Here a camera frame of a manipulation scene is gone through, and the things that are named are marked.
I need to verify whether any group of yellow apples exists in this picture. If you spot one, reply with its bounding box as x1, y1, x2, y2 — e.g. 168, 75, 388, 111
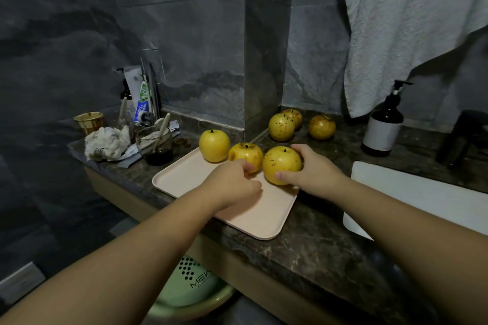
267, 108, 337, 143

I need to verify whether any clear glass mug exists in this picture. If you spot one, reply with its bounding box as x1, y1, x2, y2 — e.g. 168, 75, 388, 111
136, 124, 175, 166

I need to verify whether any person's left forearm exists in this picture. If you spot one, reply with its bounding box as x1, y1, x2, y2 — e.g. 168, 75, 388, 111
0, 187, 218, 325

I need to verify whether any light green plastic bin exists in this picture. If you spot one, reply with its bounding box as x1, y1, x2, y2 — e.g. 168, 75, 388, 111
145, 254, 236, 322

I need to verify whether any person's right hand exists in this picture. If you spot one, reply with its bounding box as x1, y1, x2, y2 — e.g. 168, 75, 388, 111
276, 143, 352, 202

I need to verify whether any white hanging towel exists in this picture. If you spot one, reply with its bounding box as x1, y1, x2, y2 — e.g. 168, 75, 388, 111
338, 0, 488, 120

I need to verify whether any white toothpaste tube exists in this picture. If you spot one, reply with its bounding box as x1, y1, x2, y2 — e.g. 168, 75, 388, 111
124, 66, 155, 125

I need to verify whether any black faucet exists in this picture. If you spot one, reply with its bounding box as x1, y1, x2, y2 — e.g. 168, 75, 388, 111
436, 110, 488, 170

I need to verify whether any white sink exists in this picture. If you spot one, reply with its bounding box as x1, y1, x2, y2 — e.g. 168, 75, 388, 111
342, 161, 488, 242

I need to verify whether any beige plastic tray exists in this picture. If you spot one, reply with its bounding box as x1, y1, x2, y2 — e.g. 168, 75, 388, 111
151, 146, 300, 241

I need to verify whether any crumpled white rag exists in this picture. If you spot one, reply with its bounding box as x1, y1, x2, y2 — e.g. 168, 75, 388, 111
84, 125, 132, 162

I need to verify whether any person's right forearm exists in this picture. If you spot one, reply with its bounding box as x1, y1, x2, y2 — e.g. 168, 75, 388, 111
331, 176, 488, 325

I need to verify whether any white wall socket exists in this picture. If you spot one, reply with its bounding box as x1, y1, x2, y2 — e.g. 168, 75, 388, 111
0, 262, 47, 307

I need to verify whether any person's left hand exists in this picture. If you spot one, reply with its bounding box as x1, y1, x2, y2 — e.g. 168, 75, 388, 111
198, 159, 264, 214

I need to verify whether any dark soap pump bottle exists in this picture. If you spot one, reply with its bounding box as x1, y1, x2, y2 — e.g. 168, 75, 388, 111
361, 80, 413, 158

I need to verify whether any gold cup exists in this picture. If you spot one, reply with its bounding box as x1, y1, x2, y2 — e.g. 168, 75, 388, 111
73, 111, 105, 136

